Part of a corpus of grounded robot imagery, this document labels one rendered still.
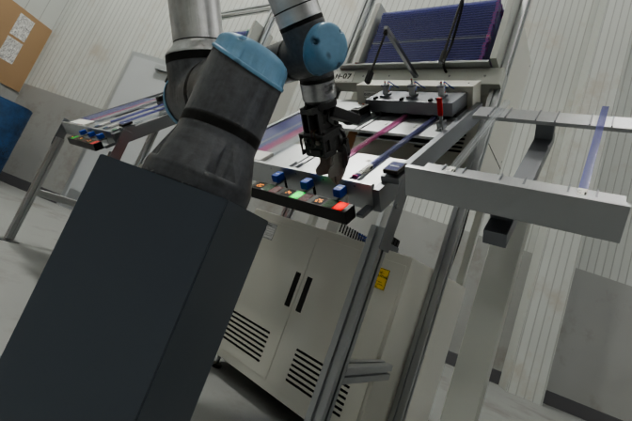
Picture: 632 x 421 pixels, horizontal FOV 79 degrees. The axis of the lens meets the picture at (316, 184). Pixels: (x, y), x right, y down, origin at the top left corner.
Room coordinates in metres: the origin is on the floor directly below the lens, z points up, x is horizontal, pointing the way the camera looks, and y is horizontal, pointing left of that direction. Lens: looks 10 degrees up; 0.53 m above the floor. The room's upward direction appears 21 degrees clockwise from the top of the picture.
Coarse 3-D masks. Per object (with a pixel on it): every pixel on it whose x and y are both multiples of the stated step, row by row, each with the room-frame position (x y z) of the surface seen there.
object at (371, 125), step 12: (348, 108) 1.53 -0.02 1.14; (468, 108) 1.27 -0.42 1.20; (372, 120) 1.34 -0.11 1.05; (384, 120) 1.32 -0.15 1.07; (408, 120) 1.28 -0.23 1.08; (420, 120) 1.26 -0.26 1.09; (360, 132) 1.30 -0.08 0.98; (372, 132) 1.26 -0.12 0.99; (396, 132) 1.21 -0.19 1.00; (408, 132) 1.19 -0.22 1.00; (420, 132) 1.16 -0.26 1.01; (432, 132) 1.16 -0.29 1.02; (420, 144) 1.21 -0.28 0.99
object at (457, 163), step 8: (504, 104) 0.95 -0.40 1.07; (496, 112) 0.92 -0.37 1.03; (488, 120) 0.88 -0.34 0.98; (496, 120) 0.90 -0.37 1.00; (488, 128) 0.86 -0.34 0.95; (480, 136) 0.82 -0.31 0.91; (472, 144) 0.80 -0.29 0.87; (464, 152) 0.78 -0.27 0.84; (456, 160) 0.76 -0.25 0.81; (464, 160) 0.77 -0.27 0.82; (456, 168) 0.74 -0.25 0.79
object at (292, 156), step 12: (276, 156) 1.22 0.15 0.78; (288, 156) 1.20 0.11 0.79; (300, 156) 1.18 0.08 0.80; (312, 156) 1.17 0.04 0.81; (360, 156) 1.10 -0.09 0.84; (372, 156) 1.08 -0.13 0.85; (300, 168) 1.11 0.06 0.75; (312, 168) 1.09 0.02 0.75; (348, 168) 1.05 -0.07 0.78; (360, 168) 1.03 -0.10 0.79; (372, 168) 1.01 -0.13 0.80; (372, 180) 0.96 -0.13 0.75
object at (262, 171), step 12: (264, 168) 1.14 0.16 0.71; (276, 168) 1.10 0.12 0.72; (288, 168) 1.07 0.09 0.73; (264, 180) 1.18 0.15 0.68; (288, 180) 1.10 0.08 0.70; (300, 180) 1.06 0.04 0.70; (324, 180) 0.99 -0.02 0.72; (348, 180) 0.94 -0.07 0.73; (360, 180) 0.92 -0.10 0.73; (312, 192) 1.05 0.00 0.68; (324, 192) 1.02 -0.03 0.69; (348, 192) 0.96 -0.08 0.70; (360, 192) 0.93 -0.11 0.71; (360, 204) 0.95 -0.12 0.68; (372, 204) 0.92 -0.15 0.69
